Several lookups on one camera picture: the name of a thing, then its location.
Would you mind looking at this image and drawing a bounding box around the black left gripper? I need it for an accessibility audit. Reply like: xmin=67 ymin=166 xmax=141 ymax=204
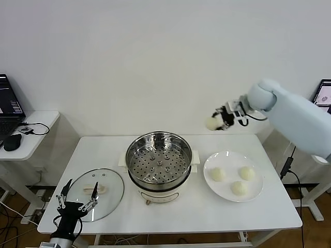
xmin=50 ymin=178 xmax=99 ymax=240

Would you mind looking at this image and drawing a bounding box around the white steamed baozi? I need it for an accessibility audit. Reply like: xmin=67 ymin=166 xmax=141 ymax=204
xmin=204 ymin=116 xmax=224 ymax=131
xmin=230 ymin=180 xmax=249 ymax=197
xmin=210 ymin=167 xmax=227 ymax=182
xmin=237 ymin=166 xmax=256 ymax=181

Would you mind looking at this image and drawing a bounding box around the cream electric cooker base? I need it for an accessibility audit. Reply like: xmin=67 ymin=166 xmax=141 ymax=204
xmin=124 ymin=165 xmax=198 ymax=207

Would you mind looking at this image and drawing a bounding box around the black usb hub cable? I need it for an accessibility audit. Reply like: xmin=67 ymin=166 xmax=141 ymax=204
xmin=24 ymin=121 xmax=50 ymax=135

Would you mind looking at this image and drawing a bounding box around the stainless steel steamer basket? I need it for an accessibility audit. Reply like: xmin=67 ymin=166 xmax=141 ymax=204
xmin=118 ymin=131 xmax=200 ymax=189

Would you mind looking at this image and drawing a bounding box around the black laptop with dark screen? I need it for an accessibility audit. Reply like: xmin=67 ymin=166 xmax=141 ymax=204
xmin=0 ymin=74 xmax=27 ymax=145

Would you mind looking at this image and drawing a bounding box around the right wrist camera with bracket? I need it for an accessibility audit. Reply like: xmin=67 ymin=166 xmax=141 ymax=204
xmin=224 ymin=99 xmax=248 ymax=121

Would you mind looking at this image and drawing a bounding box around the white side table with mouse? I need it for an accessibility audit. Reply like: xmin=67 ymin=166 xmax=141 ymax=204
xmin=0 ymin=111 xmax=80 ymax=225

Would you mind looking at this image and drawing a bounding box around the black power cable with adapter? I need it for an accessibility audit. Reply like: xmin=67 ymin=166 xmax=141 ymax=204
xmin=280 ymin=146 xmax=306 ymax=248

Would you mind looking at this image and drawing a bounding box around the grey laptop with camera views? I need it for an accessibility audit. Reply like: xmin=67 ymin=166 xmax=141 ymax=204
xmin=311 ymin=79 xmax=331 ymax=114

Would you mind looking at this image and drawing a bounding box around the glass lid with cream handle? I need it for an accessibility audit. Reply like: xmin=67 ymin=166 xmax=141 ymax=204
xmin=65 ymin=168 xmax=125 ymax=222

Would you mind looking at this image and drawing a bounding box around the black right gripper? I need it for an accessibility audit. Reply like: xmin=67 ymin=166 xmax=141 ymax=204
xmin=211 ymin=105 xmax=237 ymax=131

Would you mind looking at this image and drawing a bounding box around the white side table with label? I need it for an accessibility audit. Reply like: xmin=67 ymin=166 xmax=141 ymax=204
xmin=299 ymin=153 xmax=331 ymax=222

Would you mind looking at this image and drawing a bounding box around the white round plate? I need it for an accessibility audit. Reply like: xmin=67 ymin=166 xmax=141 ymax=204
xmin=203 ymin=151 xmax=265 ymax=203

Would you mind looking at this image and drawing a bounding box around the black computer mouse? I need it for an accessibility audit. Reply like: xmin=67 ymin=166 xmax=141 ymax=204
xmin=4 ymin=133 xmax=23 ymax=152

